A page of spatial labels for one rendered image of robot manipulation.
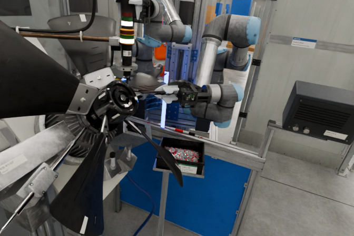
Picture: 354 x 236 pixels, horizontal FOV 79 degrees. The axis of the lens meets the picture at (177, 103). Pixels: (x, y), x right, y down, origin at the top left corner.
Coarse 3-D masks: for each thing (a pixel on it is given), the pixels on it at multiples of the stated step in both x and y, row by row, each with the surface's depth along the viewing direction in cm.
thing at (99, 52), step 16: (64, 16) 73; (96, 16) 77; (96, 32) 74; (112, 32) 77; (64, 48) 70; (80, 48) 71; (96, 48) 71; (80, 64) 69; (96, 64) 70; (112, 64) 71
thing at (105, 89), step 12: (108, 84) 62; (120, 84) 66; (96, 96) 63; (108, 96) 60; (120, 96) 64; (132, 96) 69; (96, 108) 63; (108, 108) 61; (120, 108) 63; (132, 108) 67; (84, 120) 64; (96, 120) 66; (108, 120) 64; (120, 120) 65
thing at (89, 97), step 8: (80, 88) 59; (88, 88) 61; (96, 88) 62; (80, 96) 60; (88, 96) 62; (72, 104) 59; (80, 104) 61; (88, 104) 63; (72, 112) 60; (80, 112) 62
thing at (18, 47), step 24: (0, 24) 45; (0, 48) 45; (24, 48) 48; (0, 72) 45; (24, 72) 48; (48, 72) 52; (0, 96) 46; (24, 96) 50; (48, 96) 53; (72, 96) 58
